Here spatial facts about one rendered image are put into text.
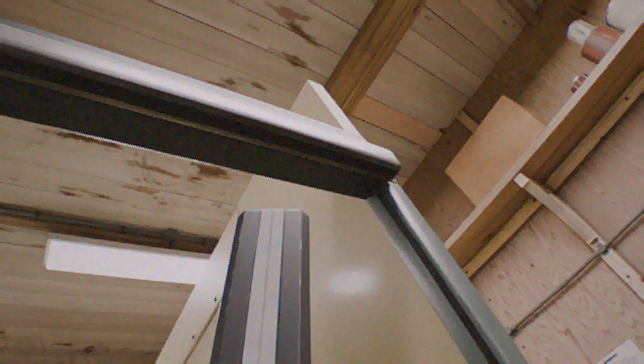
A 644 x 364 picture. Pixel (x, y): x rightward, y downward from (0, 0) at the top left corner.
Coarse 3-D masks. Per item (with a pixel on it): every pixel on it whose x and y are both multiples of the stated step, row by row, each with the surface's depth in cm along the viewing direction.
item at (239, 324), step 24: (240, 216) 9; (264, 216) 9; (240, 240) 9; (264, 240) 9; (240, 264) 8; (264, 264) 8; (240, 288) 8; (264, 288) 8; (240, 312) 7; (216, 336) 7; (240, 336) 7; (216, 360) 6; (240, 360) 6
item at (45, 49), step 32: (0, 32) 25; (0, 64) 27; (32, 64) 29; (64, 64) 27; (96, 64) 29; (128, 64) 32; (96, 96) 30; (128, 96) 33; (160, 96) 32; (192, 96) 34; (224, 96) 38; (224, 128) 38; (256, 128) 42; (288, 128) 40; (320, 128) 45; (320, 160) 44; (352, 160) 50; (384, 160) 48
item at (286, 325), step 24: (288, 216) 9; (288, 240) 9; (288, 264) 8; (288, 288) 8; (264, 312) 7; (288, 312) 7; (264, 336) 7; (288, 336) 7; (264, 360) 6; (288, 360) 6
